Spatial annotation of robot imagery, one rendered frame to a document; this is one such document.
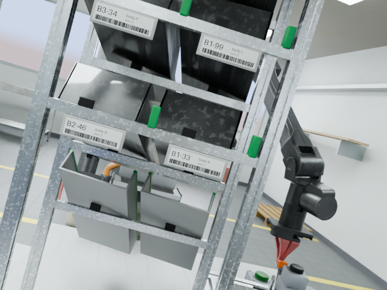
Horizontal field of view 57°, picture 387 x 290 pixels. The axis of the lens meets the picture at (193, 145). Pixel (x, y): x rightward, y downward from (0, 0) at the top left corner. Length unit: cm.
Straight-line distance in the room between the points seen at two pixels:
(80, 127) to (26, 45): 764
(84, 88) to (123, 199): 21
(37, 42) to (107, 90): 753
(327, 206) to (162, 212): 36
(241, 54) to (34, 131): 30
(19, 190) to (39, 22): 764
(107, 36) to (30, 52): 747
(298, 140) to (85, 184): 50
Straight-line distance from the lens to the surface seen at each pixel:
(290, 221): 89
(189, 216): 67
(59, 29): 54
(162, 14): 52
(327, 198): 82
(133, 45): 64
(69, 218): 172
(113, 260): 113
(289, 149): 88
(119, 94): 57
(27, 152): 55
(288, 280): 81
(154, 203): 67
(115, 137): 51
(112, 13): 52
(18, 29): 821
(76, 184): 69
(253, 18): 59
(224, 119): 57
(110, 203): 70
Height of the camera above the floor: 135
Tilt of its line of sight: 5 degrees down
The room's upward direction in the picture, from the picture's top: 17 degrees clockwise
